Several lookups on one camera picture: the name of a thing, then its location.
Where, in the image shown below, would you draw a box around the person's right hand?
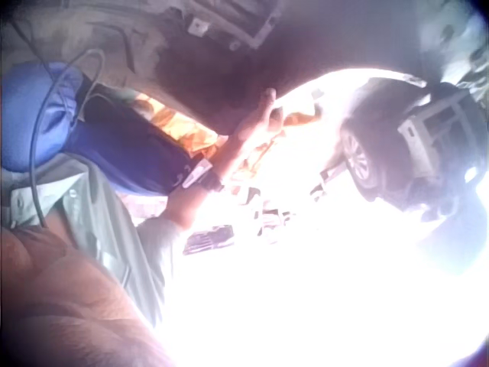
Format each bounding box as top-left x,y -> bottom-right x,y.
214,87 -> 286,180

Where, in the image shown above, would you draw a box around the black wrist band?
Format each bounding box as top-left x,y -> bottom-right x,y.
181,158 -> 225,193

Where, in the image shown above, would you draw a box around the orange patterned cloth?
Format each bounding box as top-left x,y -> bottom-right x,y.
131,91 -> 320,184

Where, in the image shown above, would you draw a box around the grey plastic car panel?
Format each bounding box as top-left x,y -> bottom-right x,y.
397,91 -> 477,183
182,0 -> 284,51

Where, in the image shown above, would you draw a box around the dark ribbed flat part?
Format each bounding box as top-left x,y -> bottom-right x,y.
182,224 -> 237,256

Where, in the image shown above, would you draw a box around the person's legs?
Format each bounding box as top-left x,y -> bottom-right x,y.
74,83 -> 202,194

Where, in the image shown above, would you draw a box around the dark car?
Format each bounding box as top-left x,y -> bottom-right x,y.
338,76 -> 489,223

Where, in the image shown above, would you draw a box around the light blue fabric bundle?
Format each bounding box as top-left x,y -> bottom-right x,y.
0,60 -> 87,173

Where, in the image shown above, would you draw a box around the grey cable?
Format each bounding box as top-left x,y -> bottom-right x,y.
29,47 -> 107,229

